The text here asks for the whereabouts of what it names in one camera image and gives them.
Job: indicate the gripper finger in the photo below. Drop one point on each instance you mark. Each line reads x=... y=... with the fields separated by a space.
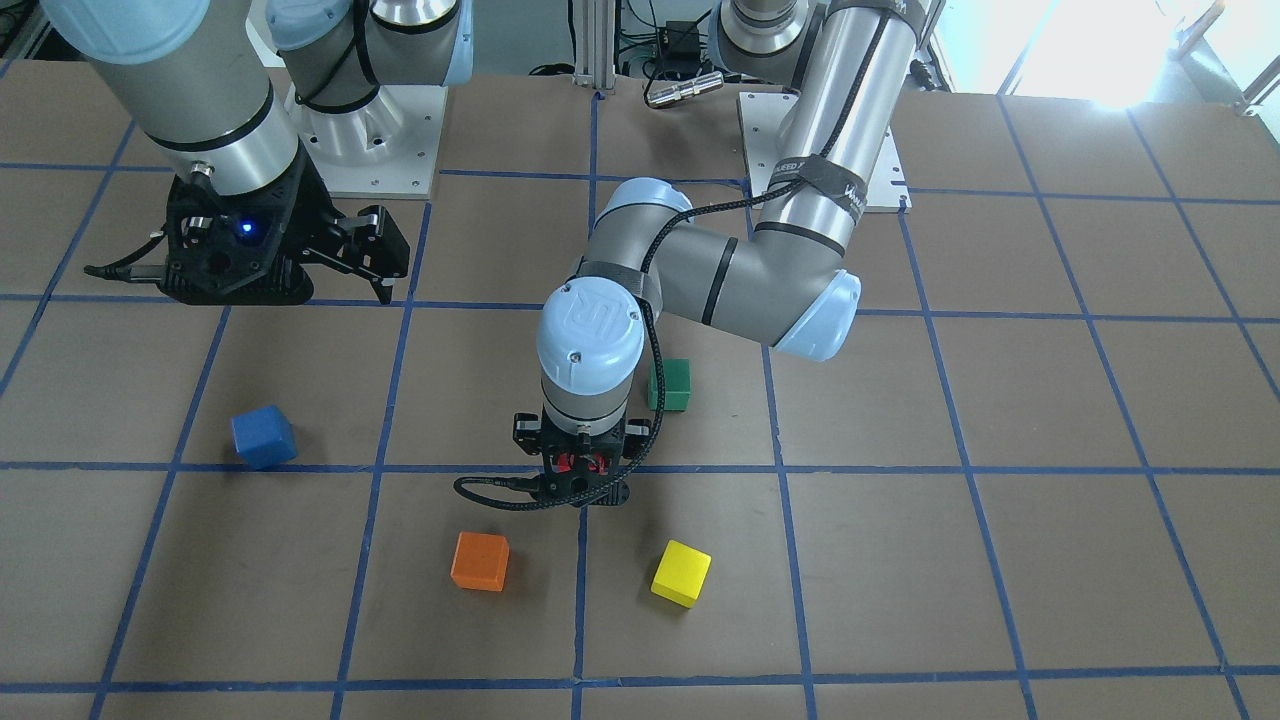
x=369 y=245

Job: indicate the red wooden block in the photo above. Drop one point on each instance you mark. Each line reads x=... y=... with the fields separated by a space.
x=582 y=464

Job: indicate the orange wooden block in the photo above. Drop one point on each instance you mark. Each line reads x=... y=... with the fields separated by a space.
x=480 y=561

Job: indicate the green wooden block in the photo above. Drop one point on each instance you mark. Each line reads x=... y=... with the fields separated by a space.
x=677 y=380

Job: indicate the yellow wooden block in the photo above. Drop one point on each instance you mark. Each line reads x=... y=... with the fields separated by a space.
x=681 y=574

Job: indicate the blue wooden block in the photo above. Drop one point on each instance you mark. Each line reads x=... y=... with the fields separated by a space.
x=263 y=438

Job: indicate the aluminium frame post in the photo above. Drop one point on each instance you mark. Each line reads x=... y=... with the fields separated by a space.
x=595 y=26

